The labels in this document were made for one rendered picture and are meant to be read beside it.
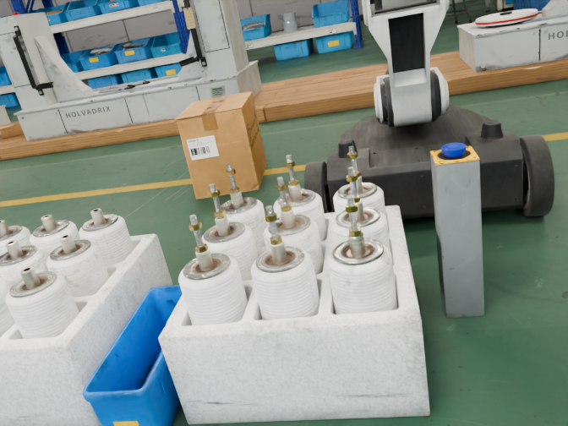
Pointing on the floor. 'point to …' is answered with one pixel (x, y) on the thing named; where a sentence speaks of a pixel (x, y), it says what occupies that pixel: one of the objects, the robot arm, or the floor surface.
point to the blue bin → (138, 368)
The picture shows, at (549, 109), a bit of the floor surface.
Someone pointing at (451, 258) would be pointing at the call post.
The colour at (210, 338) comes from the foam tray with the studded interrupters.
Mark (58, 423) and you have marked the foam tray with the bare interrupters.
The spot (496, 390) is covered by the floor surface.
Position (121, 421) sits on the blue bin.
